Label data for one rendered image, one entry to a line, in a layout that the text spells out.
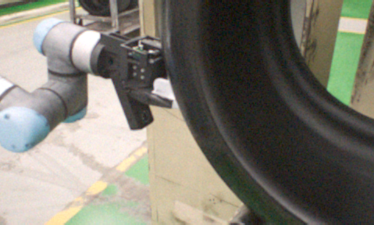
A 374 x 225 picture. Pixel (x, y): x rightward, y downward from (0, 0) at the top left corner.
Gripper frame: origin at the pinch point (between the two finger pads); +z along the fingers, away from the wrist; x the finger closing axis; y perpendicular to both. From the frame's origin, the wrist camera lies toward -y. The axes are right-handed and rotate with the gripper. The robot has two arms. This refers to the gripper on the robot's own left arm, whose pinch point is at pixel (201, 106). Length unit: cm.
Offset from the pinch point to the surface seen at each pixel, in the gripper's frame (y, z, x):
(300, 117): -3.3, 12.4, 14.0
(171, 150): -53, -34, 49
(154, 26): -11, -49, 54
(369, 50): 7.8, 18.5, 25.8
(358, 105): -2.9, 20.1, 25.9
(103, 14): -95, -261, 253
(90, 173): -115, -101, 72
